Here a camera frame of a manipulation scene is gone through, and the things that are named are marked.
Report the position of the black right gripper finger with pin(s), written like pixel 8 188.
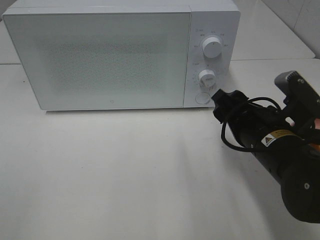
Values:
pixel 221 111
pixel 221 98

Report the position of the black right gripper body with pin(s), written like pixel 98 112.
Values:
pixel 253 115

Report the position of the round white door button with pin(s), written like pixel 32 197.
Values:
pixel 203 98

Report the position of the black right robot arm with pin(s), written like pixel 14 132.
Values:
pixel 289 158

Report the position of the white lower microwave knob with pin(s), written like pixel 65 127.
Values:
pixel 207 78

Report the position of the white microwave knob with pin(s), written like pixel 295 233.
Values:
pixel 207 78
pixel 211 47

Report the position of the white upper microwave knob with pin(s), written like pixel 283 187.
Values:
pixel 211 47

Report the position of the white microwave oven body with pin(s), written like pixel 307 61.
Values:
pixel 208 18

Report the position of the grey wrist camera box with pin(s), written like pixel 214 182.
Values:
pixel 298 92

